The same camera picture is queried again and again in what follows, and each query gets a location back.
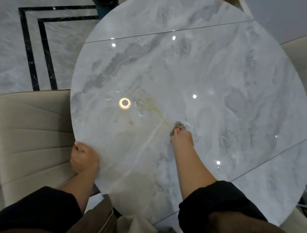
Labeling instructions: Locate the person's left hand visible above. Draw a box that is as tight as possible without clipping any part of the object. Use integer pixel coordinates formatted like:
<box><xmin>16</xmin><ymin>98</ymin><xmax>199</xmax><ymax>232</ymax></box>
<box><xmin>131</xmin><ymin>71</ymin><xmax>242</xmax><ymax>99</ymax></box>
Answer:
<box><xmin>70</xmin><ymin>141</ymin><xmax>100</xmax><ymax>174</ymax></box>

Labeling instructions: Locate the person's right hand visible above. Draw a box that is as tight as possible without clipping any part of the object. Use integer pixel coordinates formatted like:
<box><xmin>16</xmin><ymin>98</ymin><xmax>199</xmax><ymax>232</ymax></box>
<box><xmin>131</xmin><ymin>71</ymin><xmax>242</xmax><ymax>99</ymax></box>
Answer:
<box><xmin>169</xmin><ymin>127</ymin><xmax>194</xmax><ymax>150</ymax></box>

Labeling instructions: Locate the grey cleaning cloth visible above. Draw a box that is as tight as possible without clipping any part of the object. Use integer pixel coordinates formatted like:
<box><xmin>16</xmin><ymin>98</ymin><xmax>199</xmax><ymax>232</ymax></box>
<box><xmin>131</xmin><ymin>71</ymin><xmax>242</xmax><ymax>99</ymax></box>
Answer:
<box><xmin>169</xmin><ymin>121</ymin><xmax>187</xmax><ymax>137</ymax></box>

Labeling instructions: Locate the cream orange chair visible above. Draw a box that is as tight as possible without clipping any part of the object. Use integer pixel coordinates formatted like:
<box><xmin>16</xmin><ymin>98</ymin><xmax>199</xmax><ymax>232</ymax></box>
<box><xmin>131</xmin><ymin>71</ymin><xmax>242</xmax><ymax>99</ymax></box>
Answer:
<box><xmin>278</xmin><ymin>207</ymin><xmax>307</xmax><ymax>233</ymax></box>
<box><xmin>0</xmin><ymin>89</ymin><xmax>101</xmax><ymax>208</ymax></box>
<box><xmin>280</xmin><ymin>36</ymin><xmax>307</xmax><ymax>90</ymax></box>

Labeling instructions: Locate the person's right forearm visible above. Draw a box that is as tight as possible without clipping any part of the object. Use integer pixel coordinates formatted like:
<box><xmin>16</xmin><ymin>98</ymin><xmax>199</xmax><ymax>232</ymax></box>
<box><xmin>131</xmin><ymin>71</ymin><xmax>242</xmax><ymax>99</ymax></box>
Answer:
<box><xmin>171</xmin><ymin>144</ymin><xmax>217</xmax><ymax>201</ymax></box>

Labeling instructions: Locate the person's left forearm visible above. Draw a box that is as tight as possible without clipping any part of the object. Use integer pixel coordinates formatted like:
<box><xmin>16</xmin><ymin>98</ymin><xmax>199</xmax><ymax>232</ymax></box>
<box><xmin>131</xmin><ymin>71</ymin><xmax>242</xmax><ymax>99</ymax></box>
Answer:
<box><xmin>60</xmin><ymin>168</ymin><xmax>100</xmax><ymax>214</ymax></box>

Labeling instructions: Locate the person's brown vest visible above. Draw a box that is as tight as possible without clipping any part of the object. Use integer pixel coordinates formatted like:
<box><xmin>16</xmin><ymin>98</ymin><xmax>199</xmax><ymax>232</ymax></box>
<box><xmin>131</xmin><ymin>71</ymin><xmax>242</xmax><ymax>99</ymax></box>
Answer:
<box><xmin>66</xmin><ymin>197</ymin><xmax>281</xmax><ymax>233</ymax></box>

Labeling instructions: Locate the person's black shirt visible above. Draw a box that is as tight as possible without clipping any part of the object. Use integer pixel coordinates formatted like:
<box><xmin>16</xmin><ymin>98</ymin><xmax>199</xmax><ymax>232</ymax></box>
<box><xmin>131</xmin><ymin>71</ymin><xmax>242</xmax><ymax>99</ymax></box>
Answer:
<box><xmin>0</xmin><ymin>180</ymin><xmax>268</xmax><ymax>233</ymax></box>

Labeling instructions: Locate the grey marble dining table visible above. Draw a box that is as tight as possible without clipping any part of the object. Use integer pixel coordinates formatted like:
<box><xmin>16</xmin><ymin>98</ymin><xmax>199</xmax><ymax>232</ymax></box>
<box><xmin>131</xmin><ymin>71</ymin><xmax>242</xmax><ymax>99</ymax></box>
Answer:
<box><xmin>70</xmin><ymin>0</ymin><xmax>307</xmax><ymax>227</ymax></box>

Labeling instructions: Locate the person's cream top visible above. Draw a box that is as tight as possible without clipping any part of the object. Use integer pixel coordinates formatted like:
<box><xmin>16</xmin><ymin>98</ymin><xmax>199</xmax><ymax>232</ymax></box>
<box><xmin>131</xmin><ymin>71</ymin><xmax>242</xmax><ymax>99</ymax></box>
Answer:
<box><xmin>116</xmin><ymin>215</ymin><xmax>159</xmax><ymax>233</ymax></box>

